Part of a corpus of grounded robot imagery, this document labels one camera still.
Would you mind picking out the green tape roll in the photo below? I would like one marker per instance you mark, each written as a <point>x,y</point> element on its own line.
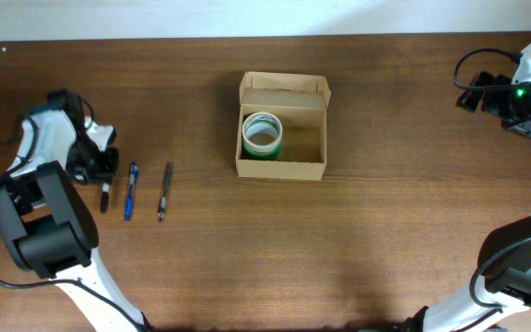
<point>261,152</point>

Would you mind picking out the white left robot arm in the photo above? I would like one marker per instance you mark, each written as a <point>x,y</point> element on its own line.
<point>45,225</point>

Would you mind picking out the white tape roll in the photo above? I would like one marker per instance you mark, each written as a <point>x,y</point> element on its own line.
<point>262,133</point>

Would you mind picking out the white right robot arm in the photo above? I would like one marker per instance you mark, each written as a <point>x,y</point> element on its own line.
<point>501,284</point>

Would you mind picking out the open cardboard box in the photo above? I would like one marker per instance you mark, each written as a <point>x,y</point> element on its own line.
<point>282,126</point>

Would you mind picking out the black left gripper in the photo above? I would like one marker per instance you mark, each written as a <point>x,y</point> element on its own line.
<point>95,167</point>

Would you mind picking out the black white marker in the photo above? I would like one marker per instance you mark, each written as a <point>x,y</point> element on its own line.
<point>105,197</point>

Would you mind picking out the black pen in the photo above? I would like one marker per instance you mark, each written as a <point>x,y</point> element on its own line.
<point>164,192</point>

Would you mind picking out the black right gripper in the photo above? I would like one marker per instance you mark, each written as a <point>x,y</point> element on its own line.
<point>478,92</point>

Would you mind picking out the blue pen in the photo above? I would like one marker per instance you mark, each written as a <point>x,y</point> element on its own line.
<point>130,197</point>

